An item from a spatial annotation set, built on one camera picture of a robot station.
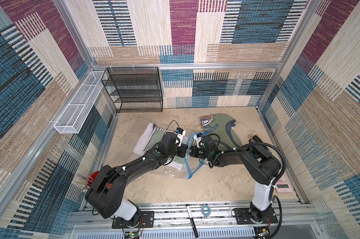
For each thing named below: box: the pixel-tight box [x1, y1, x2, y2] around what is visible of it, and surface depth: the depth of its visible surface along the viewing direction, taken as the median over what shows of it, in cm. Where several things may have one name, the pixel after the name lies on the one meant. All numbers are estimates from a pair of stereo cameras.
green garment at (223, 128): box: [199, 113, 244, 152], surface depth 108 cm
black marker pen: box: [185, 204, 199, 239], surface depth 74 cm
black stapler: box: [248, 134, 264, 143], surface depth 99 cm
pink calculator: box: [274, 174, 293, 193], surface depth 83 cm
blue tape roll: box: [200, 205, 212, 217], surface depth 77 cm
